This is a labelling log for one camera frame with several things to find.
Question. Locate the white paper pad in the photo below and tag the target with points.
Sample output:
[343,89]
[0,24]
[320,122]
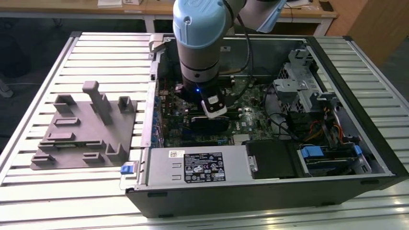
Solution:
[108,3]

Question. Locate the small white box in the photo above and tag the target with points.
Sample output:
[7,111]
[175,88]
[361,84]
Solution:
[132,2]

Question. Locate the metal drive cage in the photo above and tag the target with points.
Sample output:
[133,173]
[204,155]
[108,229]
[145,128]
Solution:
[288,87]

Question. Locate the blue case latch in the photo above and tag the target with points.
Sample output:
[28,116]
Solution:
[127,168]

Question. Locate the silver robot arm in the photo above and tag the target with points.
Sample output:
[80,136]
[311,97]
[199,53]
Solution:
[197,62]

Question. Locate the black PC case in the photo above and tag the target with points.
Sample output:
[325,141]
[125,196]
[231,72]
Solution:
[224,203]

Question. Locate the grey power supply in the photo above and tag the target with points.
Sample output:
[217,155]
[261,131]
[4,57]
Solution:
[160,167]

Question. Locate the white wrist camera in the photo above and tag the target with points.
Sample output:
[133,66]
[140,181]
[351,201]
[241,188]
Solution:
[215,107]

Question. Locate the wooden cabinet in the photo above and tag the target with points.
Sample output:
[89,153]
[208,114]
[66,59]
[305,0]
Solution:
[377,24]

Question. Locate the grey parts rack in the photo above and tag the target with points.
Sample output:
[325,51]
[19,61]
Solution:
[96,124]

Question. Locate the black plastic shroud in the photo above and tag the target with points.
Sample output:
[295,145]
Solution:
[272,158]

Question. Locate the silver chipset heatsink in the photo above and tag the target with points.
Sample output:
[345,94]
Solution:
[243,139]

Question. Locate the black graphics card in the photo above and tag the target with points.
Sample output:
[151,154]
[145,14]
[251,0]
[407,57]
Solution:
[208,127]

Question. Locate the hard disk in blue carrier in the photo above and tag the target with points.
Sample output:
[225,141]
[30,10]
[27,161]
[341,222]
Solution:
[311,152]

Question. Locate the wooden desk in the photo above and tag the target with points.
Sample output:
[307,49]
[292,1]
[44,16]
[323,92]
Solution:
[48,7]

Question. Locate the small black device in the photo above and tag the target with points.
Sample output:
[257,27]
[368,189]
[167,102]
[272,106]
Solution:
[327,6]

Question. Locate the green motherboard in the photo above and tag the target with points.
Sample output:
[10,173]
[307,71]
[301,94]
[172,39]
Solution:
[256,112]

